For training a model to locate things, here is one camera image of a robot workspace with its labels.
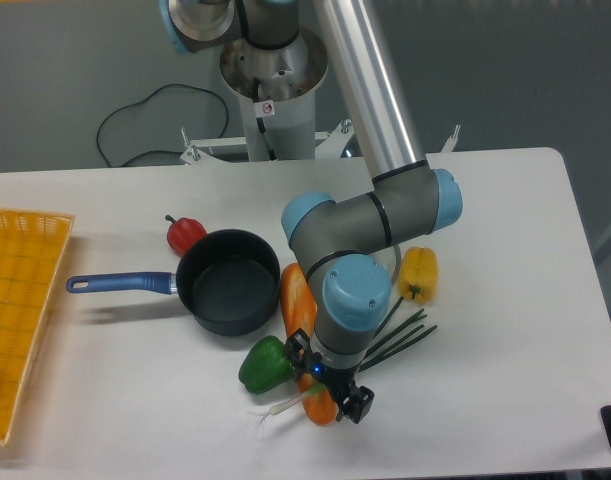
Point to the white metal base frame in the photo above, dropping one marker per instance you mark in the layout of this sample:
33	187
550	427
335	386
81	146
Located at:
210	148

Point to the orange baguette bread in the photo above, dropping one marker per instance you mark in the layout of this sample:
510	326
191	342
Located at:
299	311

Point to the glass pot lid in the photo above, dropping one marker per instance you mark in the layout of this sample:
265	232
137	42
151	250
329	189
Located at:
390	258

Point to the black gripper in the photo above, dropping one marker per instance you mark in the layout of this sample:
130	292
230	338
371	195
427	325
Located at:
307	355

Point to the yellow woven basket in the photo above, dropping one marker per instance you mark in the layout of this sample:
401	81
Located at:
32	246

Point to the red bell pepper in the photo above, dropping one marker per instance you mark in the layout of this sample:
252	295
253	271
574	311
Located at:
183	233

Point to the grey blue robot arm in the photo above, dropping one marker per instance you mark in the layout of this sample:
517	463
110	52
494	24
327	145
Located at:
334	241

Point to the green onion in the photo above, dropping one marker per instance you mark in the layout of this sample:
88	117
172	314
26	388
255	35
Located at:
408	333

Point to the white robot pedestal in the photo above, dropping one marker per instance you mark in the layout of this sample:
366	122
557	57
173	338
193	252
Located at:
276	94

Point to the yellow bell pepper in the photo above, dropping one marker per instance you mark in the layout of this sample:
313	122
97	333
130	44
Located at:
418	276

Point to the black saucepan blue handle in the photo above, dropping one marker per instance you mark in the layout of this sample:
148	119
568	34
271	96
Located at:
229	281

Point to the green bell pepper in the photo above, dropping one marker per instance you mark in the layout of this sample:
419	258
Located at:
265	367

